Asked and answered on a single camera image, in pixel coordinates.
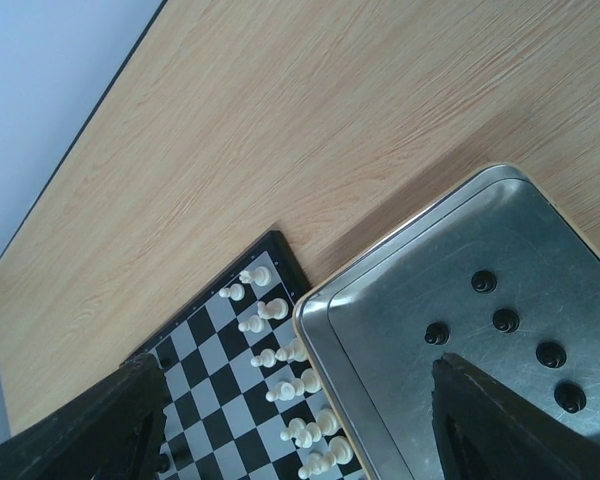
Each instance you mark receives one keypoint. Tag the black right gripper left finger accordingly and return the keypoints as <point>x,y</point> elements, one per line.
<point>113,430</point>

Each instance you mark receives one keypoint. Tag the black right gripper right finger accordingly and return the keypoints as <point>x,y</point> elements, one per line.
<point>484,430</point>

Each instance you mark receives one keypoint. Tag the gold metal tin tray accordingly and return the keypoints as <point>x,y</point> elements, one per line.
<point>364,327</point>

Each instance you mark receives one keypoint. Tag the white chess piece row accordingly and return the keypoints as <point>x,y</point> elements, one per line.
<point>254,422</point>

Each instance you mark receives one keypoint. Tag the black white chess board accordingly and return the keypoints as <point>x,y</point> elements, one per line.
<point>219,424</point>

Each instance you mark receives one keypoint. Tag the black chess pawn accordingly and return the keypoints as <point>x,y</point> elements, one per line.
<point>505,320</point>
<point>437,333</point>
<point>570,397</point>
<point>551,354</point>
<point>484,282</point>

